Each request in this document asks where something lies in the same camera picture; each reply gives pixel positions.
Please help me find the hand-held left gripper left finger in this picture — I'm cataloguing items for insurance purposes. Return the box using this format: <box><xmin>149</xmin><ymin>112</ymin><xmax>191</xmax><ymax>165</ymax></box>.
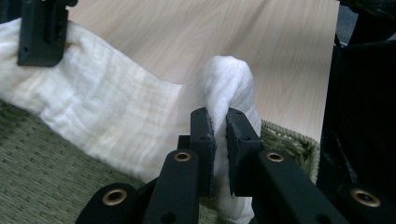
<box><xmin>177</xmin><ymin>106</ymin><xmax>218</xmax><ymax>198</ymax></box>

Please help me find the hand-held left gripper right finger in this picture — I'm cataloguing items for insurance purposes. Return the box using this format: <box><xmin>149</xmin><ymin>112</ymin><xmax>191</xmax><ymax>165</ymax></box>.
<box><xmin>225</xmin><ymin>107</ymin><xmax>264</xmax><ymax>197</ymax></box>

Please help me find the white cloth with bear print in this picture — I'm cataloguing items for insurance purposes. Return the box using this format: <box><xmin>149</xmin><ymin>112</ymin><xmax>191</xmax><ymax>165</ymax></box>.
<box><xmin>0</xmin><ymin>18</ymin><xmax>264</xmax><ymax>224</ymax></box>

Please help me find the green woven basket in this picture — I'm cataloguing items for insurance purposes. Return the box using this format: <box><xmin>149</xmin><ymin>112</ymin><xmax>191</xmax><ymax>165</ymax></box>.
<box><xmin>0</xmin><ymin>99</ymin><xmax>321</xmax><ymax>224</ymax></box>

